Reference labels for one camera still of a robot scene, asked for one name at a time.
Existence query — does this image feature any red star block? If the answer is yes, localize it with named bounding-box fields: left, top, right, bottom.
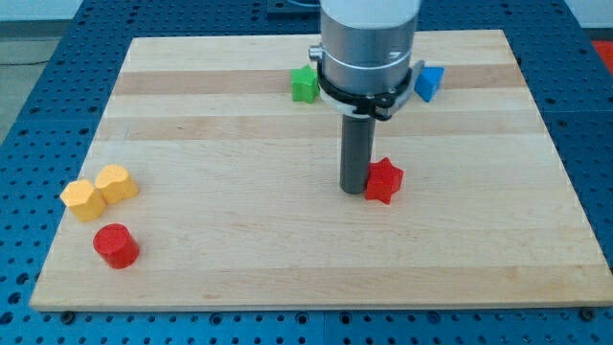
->
left=365, top=157, right=404, bottom=205

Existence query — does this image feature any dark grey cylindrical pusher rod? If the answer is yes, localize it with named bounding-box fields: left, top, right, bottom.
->
left=339, top=115, right=375, bottom=195

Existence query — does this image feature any green star block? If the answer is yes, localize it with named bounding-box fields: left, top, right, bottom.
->
left=290, top=65, right=319, bottom=104

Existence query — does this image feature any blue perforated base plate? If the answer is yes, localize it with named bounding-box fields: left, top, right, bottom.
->
left=1, top=0, right=612, bottom=344

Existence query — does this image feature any yellow heart block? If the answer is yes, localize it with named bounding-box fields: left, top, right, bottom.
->
left=95, top=165, right=139, bottom=204

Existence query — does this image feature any light wooden board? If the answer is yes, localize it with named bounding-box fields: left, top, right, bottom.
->
left=31, top=30, right=612, bottom=311

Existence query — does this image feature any yellow hexagon block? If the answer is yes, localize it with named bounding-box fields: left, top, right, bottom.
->
left=59, top=179, right=106, bottom=222

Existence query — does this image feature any red cylinder block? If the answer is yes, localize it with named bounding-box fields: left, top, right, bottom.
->
left=93, top=223, right=140, bottom=269

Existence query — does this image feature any blue cube block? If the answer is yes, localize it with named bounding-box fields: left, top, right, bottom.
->
left=415, top=66, right=444, bottom=103

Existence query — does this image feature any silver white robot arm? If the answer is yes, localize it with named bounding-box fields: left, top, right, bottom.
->
left=309, top=0, right=424, bottom=121

